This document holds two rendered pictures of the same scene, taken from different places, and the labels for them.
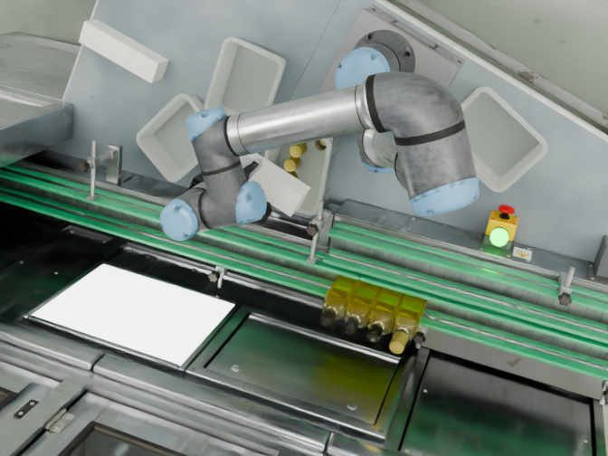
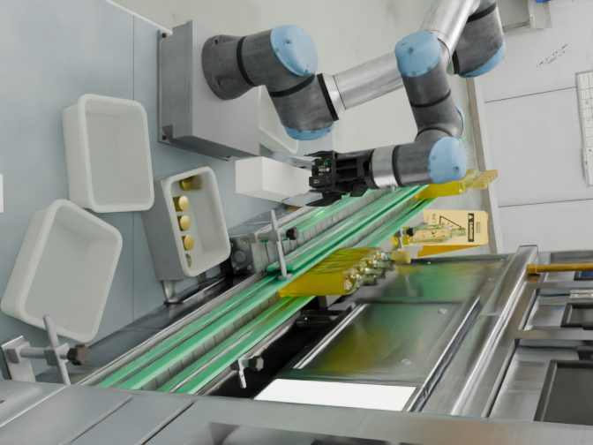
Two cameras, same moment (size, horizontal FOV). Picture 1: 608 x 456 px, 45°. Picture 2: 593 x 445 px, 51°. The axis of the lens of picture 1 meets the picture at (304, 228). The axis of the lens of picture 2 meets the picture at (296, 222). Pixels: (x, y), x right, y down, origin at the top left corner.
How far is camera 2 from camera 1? 1.85 m
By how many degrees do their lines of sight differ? 71
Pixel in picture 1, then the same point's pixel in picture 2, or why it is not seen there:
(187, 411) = (482, 385)
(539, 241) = not seen: hidden behind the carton
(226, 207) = (459, 123)
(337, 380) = (405, 320)
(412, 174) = (494, 33)
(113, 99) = not seen: outside the picture
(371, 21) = (202, 30)
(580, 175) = not seen: hidden behind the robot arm
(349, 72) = (297, 44)
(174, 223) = (461, 158)
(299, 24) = (109, 70)
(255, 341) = (350, 359)
